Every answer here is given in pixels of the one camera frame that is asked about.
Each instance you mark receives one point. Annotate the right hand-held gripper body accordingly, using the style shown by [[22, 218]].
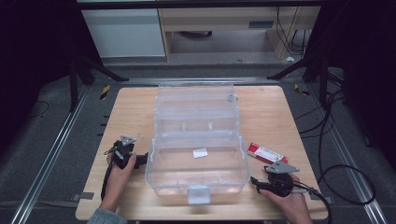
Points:
[[280, 183]]

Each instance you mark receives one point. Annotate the yellow and black tape strip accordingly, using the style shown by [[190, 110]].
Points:
[[105, 92], [301, 91]]

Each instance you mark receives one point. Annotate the red and white carton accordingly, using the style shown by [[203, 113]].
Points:
[[266, 153]]

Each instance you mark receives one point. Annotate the person's left hand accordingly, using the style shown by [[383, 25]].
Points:
[[120, 183]]

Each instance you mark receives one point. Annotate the black metal stand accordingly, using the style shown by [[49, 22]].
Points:
[[73, 84], [323, 81]]

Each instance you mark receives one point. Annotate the grey tape patch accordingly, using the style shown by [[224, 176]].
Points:
[[83, 196]]

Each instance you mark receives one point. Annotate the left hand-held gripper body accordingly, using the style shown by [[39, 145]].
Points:
[[123, 152]]

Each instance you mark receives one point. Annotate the light wooden desk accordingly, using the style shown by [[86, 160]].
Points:
[[218, 18]]

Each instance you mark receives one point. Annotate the person's right hand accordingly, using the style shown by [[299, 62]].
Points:
[[294, 205]]

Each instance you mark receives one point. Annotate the small white scrap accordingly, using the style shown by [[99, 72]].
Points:
[[290, 59]]

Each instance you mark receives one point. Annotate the white cabinet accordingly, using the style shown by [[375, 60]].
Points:
[[124, 32]]

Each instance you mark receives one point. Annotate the clear plastic storage box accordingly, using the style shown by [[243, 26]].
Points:
[[199, 174]]

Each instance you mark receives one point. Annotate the white label in box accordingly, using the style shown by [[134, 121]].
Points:
[[200, 152]]

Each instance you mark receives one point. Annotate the black curtain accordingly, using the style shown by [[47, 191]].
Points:
[[367, 77], [31, 62]]

